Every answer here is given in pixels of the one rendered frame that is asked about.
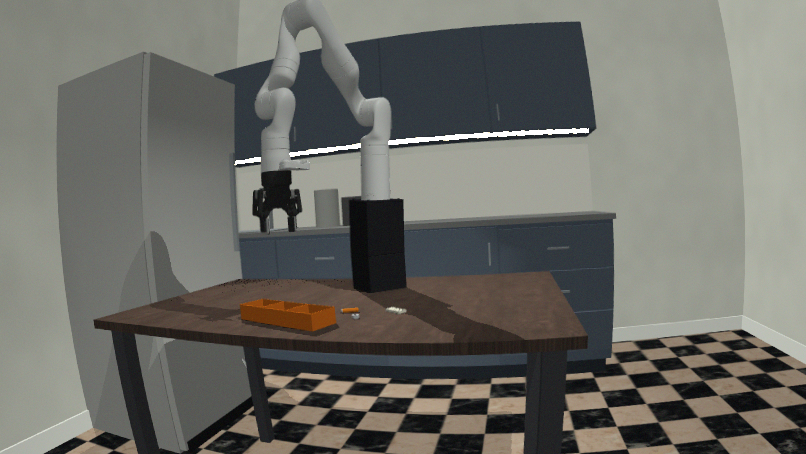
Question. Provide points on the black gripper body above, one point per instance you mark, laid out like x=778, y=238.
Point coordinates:
x=278, y=181

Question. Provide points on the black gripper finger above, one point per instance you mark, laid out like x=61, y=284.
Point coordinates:
x=262, y=209
x=295, y=197

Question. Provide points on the orange divided tray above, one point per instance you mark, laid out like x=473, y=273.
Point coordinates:
x=286, y=317

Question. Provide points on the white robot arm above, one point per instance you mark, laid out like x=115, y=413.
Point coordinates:
x=338, y=62

